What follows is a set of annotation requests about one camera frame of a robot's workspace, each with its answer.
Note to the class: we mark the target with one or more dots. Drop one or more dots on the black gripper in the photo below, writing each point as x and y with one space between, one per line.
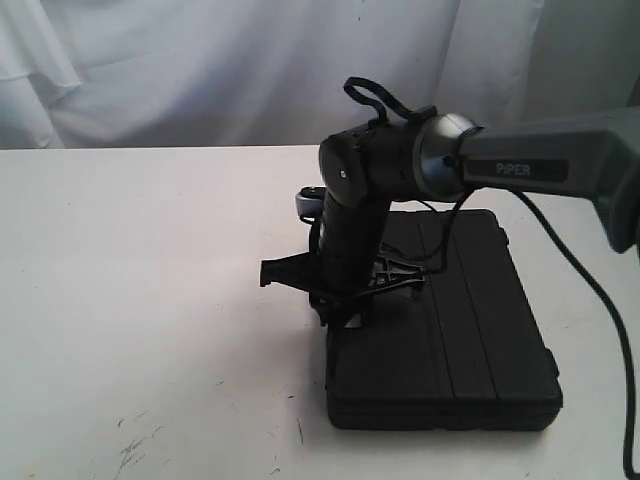
343 270

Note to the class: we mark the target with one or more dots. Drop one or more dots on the black plastic carrying case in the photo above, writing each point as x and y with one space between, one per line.
463 353

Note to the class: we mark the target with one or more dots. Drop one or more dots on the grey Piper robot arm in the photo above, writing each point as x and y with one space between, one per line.
445 158

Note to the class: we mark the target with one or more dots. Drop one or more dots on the white backdrop curtain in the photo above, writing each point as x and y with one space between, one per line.
106 74

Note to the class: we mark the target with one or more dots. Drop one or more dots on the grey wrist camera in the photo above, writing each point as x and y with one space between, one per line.
309 202

